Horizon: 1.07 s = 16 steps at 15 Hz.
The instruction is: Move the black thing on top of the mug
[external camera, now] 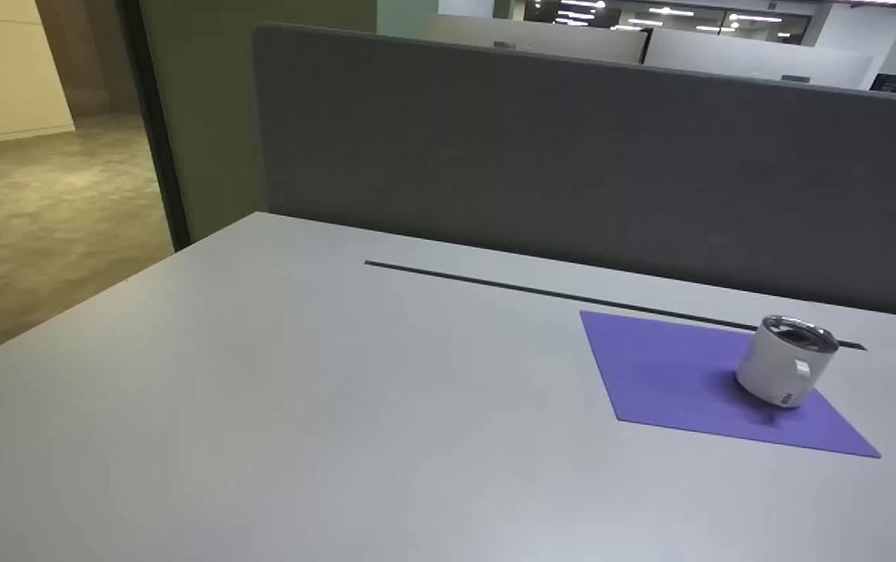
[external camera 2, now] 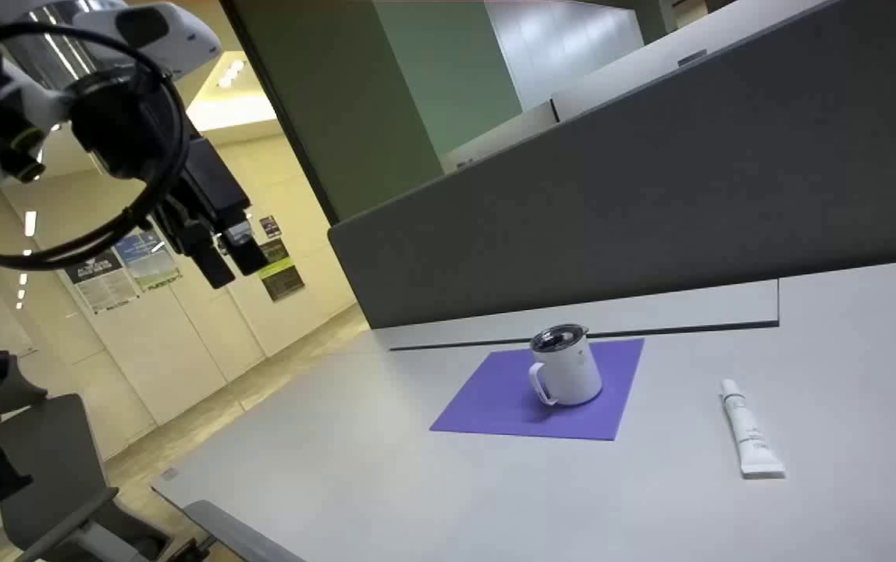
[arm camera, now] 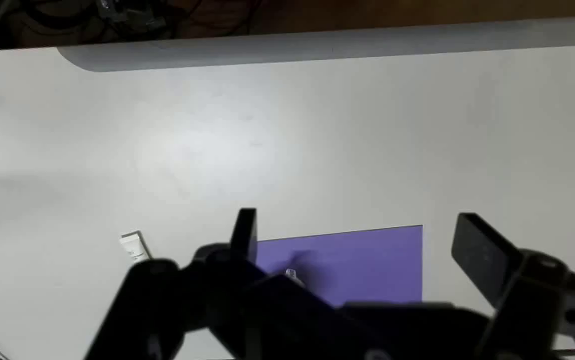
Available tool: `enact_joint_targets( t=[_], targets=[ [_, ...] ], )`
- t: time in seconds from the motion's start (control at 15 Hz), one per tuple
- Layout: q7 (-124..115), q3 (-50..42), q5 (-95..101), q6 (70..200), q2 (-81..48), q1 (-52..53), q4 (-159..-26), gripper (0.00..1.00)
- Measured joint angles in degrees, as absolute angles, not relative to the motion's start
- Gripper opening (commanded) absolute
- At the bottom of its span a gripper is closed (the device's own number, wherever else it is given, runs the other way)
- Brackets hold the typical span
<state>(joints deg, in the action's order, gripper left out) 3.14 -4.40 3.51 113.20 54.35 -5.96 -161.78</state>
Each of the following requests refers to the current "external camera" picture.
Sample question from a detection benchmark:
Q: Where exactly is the white mug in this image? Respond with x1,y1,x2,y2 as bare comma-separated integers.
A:
735,313,842,412

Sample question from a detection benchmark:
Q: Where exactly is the gray desk partition panel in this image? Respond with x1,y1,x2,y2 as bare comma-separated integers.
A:
254,23,896,325

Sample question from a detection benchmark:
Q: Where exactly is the purple square mat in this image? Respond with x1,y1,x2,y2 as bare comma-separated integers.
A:
577,311,883,464

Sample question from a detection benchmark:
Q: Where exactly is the dark door frame post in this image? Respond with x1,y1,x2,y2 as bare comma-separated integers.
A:
112,0,195,252

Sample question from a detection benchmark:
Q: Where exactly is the light gray background partition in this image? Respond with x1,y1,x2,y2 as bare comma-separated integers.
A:
423,9,877,93

